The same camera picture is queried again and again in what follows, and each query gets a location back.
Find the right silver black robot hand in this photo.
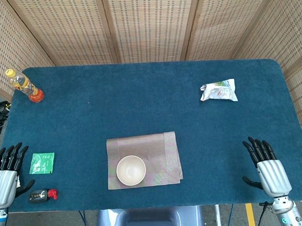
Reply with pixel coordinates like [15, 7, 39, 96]
[240, 134, 293, 199]

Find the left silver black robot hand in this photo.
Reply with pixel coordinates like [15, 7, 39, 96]
[0, 141, 37, 209]

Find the gray woven placemat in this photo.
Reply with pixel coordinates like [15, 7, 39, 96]
[105, 131, 184, 191]

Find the white ceramic bowl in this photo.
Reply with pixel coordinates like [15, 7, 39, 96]
[115, 154, 148, 187]

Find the black bottle with red cap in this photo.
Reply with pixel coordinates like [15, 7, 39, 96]
[28, 188, 59, 205]

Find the green tea sachet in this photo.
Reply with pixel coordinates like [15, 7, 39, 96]
[28, 152, 56, 175]

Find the metal table leg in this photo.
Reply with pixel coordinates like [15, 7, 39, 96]
[214, 204, 222, 226]

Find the white crumpled snack packet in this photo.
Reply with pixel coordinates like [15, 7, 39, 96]
[199, 78, 239, 104]

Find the yellow-capped tea drink bottle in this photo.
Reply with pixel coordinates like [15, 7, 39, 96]
[5, 67, 45, 105]

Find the blue-gray robot torso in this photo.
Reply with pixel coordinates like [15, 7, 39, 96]
[91, 205, 204, 226]

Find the blue carpet table cover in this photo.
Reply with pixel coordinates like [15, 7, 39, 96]
[0, 55, 302, 215]

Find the woven bamboo folding screen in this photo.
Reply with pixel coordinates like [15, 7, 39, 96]
[0, 0, 302, 163]

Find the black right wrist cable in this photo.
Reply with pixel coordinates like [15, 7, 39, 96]
[256, 201, 272, 226]

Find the blue cable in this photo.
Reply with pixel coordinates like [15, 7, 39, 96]
[78, 210, 87, 226]
[225, 203, 235, 226]

